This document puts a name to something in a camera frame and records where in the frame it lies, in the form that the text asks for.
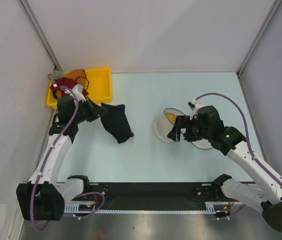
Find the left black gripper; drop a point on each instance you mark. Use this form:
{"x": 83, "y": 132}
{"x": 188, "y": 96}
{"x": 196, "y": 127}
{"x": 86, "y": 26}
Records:
{"x": 95, "y": 110}

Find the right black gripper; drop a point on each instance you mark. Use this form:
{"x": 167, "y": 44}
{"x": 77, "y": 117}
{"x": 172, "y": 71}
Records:
{"x": 181, "y": 123}

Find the yellow bra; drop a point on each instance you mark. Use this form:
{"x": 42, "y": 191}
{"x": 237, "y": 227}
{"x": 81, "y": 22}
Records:
{"x": 171, "y": 117}

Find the white mesh laundry bag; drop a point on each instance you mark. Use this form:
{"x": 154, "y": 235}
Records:
{"x": 165, "y": 123}

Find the black garment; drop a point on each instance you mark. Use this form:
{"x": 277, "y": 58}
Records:
{"x": 116, "y": 123}

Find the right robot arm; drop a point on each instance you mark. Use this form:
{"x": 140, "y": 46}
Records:
{"x": 205, "y": 124}

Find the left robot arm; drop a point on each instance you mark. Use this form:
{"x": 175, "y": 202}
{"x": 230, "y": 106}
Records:
{"x": 41, "y": 198}

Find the yellow plastic bin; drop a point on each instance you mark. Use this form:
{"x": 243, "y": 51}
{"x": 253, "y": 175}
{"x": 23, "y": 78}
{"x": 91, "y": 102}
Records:
{"x": 100, "y": 88}

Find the orange garment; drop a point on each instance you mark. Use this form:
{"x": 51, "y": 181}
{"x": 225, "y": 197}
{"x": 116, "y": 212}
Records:
{"x": 78, "y": 75}

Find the dark red garment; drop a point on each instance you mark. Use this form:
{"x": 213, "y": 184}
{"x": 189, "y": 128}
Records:
{"x": 57, "y": 92}

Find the grey garment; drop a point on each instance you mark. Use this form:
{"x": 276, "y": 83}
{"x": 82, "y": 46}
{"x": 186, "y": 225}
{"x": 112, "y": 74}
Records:
{"x": 56, "y": 74}

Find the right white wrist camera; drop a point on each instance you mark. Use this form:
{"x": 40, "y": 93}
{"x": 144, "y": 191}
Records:
{"x": 195, "y": 105}

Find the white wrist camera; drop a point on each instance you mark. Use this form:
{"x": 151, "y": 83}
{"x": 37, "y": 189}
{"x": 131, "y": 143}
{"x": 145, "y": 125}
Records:
{"x": 195, "y": 105}
{"x": 77, "y": 93}

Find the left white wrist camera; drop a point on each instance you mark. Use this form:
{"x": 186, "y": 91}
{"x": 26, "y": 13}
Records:
{"x": 77, "y": 93}

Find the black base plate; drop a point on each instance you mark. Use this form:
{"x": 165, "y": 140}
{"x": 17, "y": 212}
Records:
{"x": 164, "y": 192}

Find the white slotted cable duct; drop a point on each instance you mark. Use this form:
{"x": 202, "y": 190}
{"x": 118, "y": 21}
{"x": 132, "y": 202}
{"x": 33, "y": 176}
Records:
{"x": 80, "y": 208}

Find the left aluminium frame post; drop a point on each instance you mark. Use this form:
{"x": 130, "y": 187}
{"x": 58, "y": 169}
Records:
{"x": 34, "y": 23}

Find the aluminium frame post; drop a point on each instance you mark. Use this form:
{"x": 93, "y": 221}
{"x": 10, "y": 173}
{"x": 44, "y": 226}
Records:
{"x": 259, "y": 36}
{"x": 34, "y": 23}

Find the right aluminium frame post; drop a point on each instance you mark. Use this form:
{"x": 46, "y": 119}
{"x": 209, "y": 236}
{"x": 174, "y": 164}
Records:
{"x": 259, "y": 36}

